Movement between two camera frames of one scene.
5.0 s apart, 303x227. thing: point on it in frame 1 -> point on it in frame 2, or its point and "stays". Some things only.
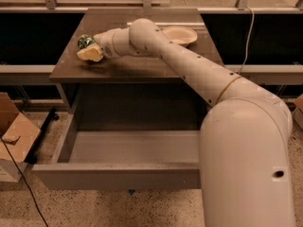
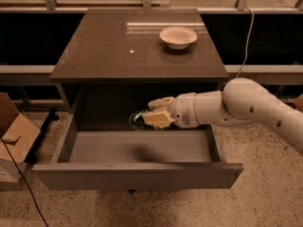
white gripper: [105, 45] -> [182, 110]
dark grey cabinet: [130, 93] stays
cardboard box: [18, 135] stays
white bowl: [180, 34] stays
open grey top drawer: [121, 160] stays
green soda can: [84, 41] -> [136, 121]
